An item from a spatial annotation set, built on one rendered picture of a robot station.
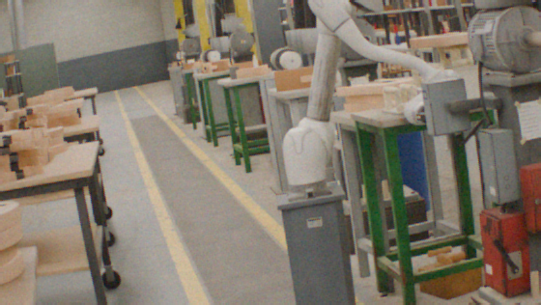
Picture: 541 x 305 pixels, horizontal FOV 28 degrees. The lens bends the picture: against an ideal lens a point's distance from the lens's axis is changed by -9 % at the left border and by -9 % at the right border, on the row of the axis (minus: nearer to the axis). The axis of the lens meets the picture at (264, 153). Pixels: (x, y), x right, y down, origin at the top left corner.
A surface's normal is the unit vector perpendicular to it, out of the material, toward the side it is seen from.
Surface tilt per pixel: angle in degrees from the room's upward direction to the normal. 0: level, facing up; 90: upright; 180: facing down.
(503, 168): 90
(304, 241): 90
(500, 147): 90
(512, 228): 90
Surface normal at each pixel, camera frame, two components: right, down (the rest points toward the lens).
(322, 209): 0.01, 0.11
